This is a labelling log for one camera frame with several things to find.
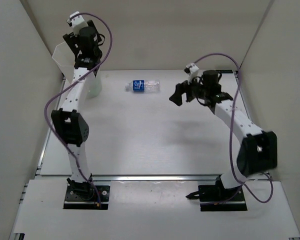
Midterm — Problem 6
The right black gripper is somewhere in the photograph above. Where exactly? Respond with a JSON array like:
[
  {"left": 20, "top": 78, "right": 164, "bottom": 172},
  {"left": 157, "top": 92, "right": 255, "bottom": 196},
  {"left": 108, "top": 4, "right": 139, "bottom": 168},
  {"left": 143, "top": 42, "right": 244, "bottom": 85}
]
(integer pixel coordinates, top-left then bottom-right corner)
[{"left": 171, "top": 73, "right": 210, "bottom": 106}]

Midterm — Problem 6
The clear bottle blue label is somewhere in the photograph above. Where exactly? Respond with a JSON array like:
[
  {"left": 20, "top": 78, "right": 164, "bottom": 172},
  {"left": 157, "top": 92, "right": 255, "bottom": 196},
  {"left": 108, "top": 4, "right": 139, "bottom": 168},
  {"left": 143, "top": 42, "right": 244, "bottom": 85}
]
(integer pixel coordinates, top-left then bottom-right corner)
[{"left": 125, "top": 79, "right": 160, "bottom": 94}]

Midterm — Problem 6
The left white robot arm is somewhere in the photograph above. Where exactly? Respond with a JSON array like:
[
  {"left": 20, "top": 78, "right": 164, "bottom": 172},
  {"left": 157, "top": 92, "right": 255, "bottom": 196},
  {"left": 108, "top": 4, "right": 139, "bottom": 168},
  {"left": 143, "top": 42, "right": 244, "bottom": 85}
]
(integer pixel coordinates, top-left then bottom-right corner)
[{"left": 51, "top": 17, "right": 105, "bottom": 205}]

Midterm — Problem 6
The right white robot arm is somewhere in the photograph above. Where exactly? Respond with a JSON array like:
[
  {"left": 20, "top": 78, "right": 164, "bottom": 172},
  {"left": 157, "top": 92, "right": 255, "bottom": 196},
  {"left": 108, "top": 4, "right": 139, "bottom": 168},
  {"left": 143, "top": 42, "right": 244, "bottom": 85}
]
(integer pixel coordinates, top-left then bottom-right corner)
[{"left": 169, "top": 67, "right": 278, "bottom": 205}]

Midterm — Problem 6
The tall white plastic bin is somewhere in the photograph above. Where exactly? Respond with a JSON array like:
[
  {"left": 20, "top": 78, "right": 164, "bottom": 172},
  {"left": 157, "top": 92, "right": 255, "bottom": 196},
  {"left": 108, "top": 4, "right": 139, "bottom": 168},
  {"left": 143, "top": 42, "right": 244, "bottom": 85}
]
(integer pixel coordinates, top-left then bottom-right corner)
[{"left": 52, "top": 41, "right": 102, "bottom": 98}]

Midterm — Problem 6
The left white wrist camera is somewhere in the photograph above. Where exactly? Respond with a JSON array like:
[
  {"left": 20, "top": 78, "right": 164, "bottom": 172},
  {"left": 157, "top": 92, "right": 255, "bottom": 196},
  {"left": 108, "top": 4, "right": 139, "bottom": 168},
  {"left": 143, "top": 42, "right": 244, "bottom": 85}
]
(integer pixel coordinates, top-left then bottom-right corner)
[{"left": 66, "top": 11, "right": 88, "bottom": 37}]

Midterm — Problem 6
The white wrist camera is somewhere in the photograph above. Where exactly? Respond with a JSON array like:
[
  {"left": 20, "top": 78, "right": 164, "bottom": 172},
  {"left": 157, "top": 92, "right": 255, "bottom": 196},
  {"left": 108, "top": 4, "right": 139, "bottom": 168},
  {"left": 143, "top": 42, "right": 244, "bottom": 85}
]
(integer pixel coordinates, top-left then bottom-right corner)
[
  {"left": 184, "top": 63, "right": 200, "bottom": 84},
  {"left": 66, "top": 11, "right": 88, "bottom": 37}
]

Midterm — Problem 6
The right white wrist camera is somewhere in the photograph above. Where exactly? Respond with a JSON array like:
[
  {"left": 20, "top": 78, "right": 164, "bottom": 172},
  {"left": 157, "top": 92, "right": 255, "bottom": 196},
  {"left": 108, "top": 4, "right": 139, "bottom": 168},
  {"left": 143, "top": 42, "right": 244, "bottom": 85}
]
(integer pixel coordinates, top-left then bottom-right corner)
[{"left": 184, "top": 63, "right": 200, "bottom": 84}]

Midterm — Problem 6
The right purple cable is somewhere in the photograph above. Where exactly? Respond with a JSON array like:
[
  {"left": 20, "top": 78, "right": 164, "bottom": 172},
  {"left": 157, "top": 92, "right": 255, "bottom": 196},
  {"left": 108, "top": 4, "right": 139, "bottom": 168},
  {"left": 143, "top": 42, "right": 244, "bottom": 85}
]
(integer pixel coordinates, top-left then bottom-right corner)
[{"left": 194, "top": 52, "right": 275, "bottom": 206}]

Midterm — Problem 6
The purple cable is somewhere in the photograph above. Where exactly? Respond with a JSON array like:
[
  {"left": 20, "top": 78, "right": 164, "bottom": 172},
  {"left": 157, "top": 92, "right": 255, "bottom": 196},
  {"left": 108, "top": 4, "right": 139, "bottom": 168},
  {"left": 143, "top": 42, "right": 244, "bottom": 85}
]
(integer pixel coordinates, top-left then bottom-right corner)
[
  {"left": 44, "top": 12, "right": 113, "bottom": 206},
  {"left": 194, "top": 52, "right": 275, "bottom": 206}
]

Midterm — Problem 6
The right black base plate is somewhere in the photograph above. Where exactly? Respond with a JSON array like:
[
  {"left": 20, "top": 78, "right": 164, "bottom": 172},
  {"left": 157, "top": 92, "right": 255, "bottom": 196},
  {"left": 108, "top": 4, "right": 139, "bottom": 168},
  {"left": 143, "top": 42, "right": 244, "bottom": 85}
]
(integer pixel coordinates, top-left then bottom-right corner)
[{"left": 198, "top": 185, "right": 248, "bottom": 212}]

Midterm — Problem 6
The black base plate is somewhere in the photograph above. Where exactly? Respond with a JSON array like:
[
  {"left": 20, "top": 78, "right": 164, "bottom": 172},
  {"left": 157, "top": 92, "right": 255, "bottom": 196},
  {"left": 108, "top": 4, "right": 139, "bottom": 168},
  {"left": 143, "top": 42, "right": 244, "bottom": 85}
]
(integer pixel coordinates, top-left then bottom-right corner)
[
  {"left": 63, "top": 178, "right": 111, "bottom": 210},
  {"left": 198, "top": 185, "right": 248, "bottom": 212}
]

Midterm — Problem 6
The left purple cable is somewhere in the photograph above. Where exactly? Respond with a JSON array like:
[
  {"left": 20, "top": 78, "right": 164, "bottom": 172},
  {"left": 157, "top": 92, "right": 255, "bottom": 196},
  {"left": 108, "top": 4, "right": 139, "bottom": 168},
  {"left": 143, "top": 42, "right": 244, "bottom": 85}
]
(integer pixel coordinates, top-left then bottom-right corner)
[{"left": 44, "top": 12, "right": 113, "bottom": 206}]

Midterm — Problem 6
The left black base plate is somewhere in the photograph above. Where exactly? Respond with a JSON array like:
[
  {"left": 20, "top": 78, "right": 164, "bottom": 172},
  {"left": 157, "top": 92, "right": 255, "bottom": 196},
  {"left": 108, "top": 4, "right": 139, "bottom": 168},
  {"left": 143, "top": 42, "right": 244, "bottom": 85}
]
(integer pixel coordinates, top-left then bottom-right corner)
[{"left": 63, "top": 178, "right": 111, "bottom": 210}]

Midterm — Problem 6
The aluminium table edge rail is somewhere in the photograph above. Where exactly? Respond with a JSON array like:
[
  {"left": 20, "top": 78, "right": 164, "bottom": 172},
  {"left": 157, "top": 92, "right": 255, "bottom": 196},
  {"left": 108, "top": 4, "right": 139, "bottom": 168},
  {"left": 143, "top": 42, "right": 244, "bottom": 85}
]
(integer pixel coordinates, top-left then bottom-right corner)
[{"left": 34, "top": 174, "right": 256, "bottom": 183}]

